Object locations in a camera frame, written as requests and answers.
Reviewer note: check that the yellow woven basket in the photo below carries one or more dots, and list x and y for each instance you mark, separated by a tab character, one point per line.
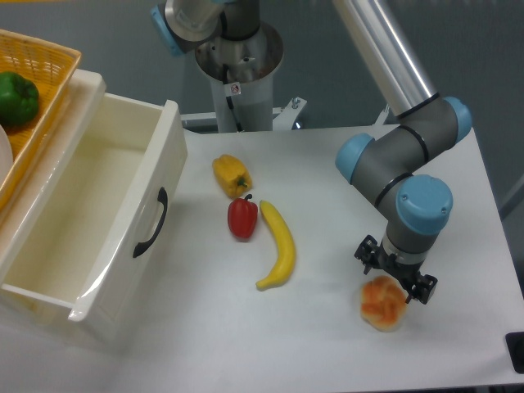
50	67

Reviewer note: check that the round knotted bread roll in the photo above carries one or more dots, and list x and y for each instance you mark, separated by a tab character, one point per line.
382	303

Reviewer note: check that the red bell pepper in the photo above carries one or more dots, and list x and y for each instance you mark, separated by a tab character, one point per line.
242	217

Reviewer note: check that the white plastic drawer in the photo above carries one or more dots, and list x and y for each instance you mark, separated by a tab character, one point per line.
76	275

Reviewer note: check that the white metal table bracket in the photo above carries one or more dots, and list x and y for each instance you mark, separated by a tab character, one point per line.
284	118

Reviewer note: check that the green bell pepper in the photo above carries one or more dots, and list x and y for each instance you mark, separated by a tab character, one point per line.
19	99

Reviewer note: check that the yellow banana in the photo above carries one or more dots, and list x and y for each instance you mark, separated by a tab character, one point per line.
285	263

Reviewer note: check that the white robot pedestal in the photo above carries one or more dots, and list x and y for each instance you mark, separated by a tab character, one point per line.
241	79

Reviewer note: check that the yellow bell pepper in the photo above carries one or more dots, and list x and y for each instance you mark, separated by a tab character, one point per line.
232	175

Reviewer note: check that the white plate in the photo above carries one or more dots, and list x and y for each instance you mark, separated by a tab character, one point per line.
6	156

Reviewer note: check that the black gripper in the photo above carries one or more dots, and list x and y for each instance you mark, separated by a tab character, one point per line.
401	265

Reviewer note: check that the white drawer cabinet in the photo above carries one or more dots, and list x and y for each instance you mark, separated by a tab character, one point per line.
83	96

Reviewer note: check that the black object at edge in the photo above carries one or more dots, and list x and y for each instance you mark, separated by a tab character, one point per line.
515	344

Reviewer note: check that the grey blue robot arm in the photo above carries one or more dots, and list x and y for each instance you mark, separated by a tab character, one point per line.
384	170

